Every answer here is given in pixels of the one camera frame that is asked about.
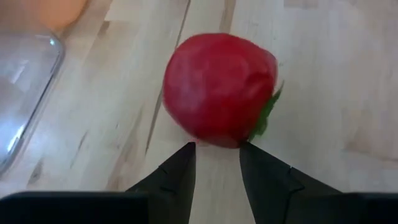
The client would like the orange plastic bin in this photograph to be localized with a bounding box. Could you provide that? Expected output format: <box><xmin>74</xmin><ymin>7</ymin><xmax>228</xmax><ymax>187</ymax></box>
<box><xmin>0</xmin><ymin>0</ymin><xmax>90</xmax><ymax>34</ymax></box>

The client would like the clear plastic bin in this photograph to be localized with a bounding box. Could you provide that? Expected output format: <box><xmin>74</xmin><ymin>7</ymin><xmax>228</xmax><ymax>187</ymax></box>
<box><xmin>0</xmin><ymin>29</ymin><xmax>66</xmax><ymax>180</ymax></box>

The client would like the red round toy fruit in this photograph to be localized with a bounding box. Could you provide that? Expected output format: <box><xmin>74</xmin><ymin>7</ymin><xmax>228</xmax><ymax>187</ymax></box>
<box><xmin>162</xmin><ymin>32</ymin><xmax>284</xmax><ymax>149</ymax></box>

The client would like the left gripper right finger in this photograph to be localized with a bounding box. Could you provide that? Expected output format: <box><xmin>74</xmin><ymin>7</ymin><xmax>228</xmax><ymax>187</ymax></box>
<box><xmin>239</xmin><ymin>142</ymin><xmax>398</xmax><ymax>224</ymax></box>

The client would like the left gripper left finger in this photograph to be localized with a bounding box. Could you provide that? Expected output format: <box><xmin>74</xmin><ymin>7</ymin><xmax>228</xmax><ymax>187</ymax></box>
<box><xmin>0</xmin><ymin>142</ymin><xmax>197</xmax><ymax>224</ymax></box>

